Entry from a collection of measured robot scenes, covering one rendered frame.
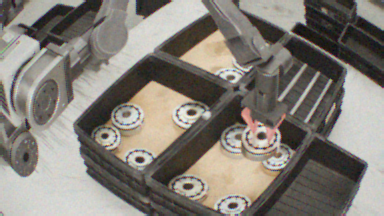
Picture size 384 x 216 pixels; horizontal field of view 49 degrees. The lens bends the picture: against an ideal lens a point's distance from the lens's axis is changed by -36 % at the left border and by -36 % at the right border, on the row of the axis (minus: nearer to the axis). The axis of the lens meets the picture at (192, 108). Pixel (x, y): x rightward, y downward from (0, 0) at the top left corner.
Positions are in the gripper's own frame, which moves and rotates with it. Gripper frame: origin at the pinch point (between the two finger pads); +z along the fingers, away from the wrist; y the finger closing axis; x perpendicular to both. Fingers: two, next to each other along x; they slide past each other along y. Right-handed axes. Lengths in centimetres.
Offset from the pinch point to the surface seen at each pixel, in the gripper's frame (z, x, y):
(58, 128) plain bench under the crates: 37, 11, 75
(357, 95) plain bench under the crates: 34, -78, -10
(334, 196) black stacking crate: 22.2, -11.4, -29.1
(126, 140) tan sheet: 23.4, 4.6, 40.0
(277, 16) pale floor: 103, -196, 101
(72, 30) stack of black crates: 58, -56, 150
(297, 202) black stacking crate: 22.5, -3.3, -16.8
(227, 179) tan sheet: 22.8, -0.6, 9.1
